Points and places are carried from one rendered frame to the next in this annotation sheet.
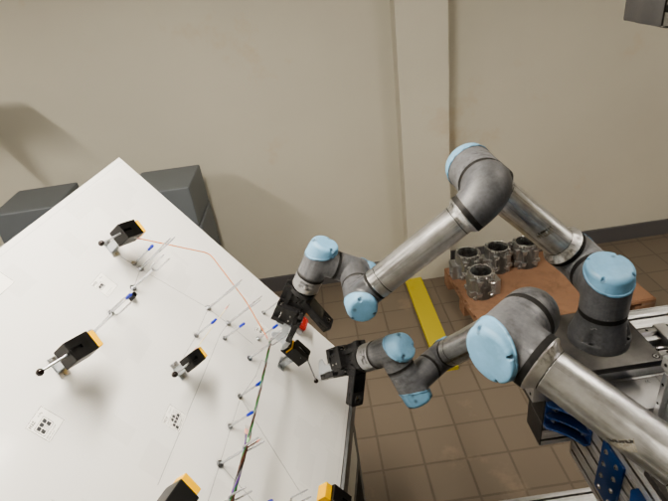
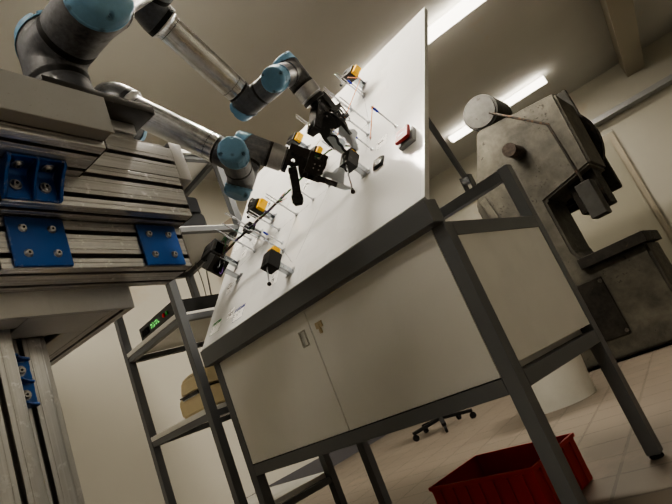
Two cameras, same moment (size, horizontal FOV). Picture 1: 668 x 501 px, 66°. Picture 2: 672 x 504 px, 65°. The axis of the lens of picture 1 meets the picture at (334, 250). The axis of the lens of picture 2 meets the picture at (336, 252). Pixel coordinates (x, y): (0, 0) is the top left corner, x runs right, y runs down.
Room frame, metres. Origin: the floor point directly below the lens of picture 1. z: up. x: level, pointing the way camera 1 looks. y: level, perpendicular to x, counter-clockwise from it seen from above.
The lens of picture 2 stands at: (1.78, -1.22, 0.50)
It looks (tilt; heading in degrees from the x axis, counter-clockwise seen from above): 15 degrees up; 121
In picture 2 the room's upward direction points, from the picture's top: 23 degrees counter-clockwise
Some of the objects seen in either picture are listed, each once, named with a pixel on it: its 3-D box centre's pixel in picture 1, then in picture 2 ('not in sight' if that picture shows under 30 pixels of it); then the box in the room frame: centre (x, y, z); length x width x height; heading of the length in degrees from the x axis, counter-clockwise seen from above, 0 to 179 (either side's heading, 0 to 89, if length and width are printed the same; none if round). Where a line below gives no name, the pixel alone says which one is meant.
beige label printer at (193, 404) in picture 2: not in sight; (218, 383); (0.01, 0.41, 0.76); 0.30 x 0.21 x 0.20; 83
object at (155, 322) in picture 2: not in sight; (189, 316); (-0.04, 0.41, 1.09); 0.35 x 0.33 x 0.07; 170
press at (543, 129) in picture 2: not in sight; (574, 207); (1.30, 3.28, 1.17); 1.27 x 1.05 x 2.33; 1
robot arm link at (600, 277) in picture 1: (605, 283); (53, 54); (1.02, -0.66, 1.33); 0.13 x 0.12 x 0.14; 1
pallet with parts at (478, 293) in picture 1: (542, 278); not in sight; (2.67, -1.31, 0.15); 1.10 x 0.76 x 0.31; 91
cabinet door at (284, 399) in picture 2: not in sight; (278, 392); (0.52, 0.18, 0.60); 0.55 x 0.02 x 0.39; 170
